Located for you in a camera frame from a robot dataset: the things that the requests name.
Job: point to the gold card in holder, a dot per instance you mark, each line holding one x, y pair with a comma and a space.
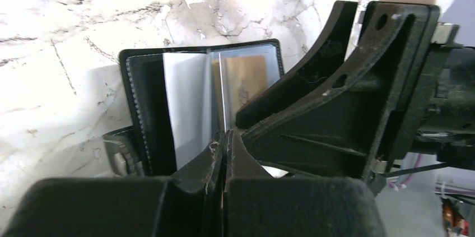
237, 80

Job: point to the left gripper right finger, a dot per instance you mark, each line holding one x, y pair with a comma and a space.
257, 204

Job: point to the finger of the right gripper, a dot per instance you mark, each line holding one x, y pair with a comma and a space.
321, 61

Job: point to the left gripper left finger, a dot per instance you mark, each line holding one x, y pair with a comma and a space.
186, 203

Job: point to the black leather card holder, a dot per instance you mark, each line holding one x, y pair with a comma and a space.
172, 102

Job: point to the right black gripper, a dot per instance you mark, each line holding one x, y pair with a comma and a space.
407, 70

